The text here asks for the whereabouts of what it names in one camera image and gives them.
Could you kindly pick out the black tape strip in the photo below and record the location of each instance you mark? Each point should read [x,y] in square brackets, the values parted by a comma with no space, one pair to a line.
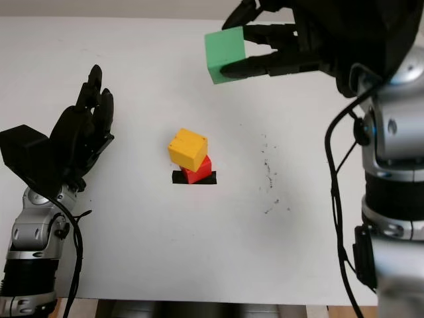
[177,178]

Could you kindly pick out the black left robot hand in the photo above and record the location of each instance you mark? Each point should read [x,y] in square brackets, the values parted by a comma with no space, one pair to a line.
[79,136]

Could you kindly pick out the yellow cube block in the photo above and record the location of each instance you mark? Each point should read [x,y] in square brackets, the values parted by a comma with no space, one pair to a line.
[185,149]

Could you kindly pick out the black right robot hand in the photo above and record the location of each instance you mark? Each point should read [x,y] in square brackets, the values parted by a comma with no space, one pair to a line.
[331,39]

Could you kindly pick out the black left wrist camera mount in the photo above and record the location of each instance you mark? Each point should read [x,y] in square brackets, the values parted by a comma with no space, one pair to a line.
[26,152]

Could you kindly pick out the green cube block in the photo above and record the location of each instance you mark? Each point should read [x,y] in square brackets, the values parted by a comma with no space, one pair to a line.
[225,46]

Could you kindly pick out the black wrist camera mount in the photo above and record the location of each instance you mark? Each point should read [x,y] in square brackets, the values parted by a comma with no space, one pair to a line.
[401,26]
[26,152]

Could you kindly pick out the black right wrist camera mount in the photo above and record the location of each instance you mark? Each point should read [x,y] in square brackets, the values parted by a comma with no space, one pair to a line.
[401,26]

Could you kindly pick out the red cube block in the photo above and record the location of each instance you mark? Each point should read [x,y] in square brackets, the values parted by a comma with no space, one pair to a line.
[202,172]

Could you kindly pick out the dark grey robot torso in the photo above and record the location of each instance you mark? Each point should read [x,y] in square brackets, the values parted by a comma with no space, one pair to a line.
[198,309]

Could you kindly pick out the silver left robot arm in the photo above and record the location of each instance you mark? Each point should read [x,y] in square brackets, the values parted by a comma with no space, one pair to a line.
[30,232]

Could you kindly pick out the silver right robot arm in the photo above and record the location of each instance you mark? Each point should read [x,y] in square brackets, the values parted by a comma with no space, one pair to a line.
[397,139]

